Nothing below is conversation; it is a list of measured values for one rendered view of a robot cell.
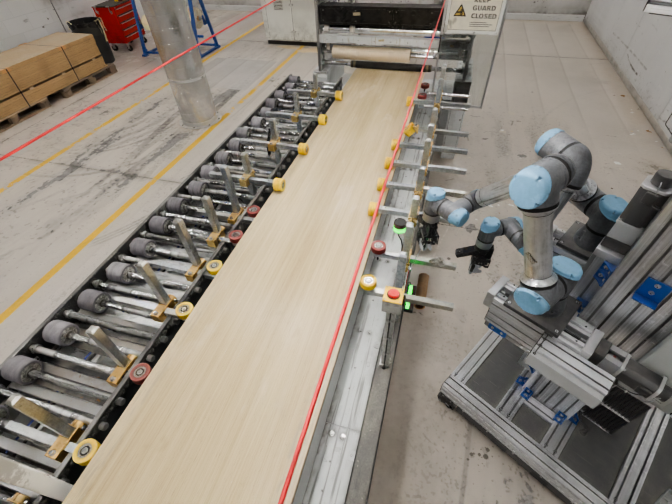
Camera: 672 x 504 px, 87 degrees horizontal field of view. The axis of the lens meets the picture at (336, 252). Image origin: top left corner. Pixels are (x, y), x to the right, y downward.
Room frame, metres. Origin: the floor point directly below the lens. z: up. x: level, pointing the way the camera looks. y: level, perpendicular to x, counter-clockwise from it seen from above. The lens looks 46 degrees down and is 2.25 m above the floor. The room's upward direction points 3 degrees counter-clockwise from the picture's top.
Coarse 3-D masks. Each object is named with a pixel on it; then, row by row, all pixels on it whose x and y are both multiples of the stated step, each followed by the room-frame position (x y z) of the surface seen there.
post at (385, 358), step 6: (390, 318) 0.76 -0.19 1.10; (390, 324) 0.76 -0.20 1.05; (384, 330) 0.77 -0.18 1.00; (390, 330) 0.76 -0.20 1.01; (384, 336) 0.77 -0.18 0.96; (390, 336) 0.76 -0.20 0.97; (384, 342) 0.77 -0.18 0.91; (390, 342) 0.76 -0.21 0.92; (384, 348) 0.76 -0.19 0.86; (390, 348) 0.76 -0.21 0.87; (384, 354) 0.76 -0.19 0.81; (384, 360) 0.75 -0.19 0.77; (384, 366) 0.75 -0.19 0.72
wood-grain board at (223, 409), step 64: (320, 128) 2.71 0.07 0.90; (384, 128) 2.65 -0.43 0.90; (320, 192) 1.85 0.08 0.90; (384, 192) 1.82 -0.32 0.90; (256, 256) 1.32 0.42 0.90; (320, 256) 1.29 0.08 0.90; (192, 320) 0.93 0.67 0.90; (256, 320) 0.91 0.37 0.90; (320, 320) 0.90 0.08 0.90; (192, 384) 0.63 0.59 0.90; (256, 384) 0.62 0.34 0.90; (128, 448) 0.41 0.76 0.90; (192, 448) 0.40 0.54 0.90; (256, 448) 0.39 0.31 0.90
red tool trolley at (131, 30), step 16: (112, 0) 8.85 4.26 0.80; (128, 0) 8.79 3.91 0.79; (96, 16) 8.36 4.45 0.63; (112, 16) 8.29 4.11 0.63; (128, 16) 8.60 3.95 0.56; (112, 32) 8.32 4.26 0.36; (128, 32) 8.42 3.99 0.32; (144, 32) 8.92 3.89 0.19; (112, 48) 8.41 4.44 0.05; (128, 48) 8.34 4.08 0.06
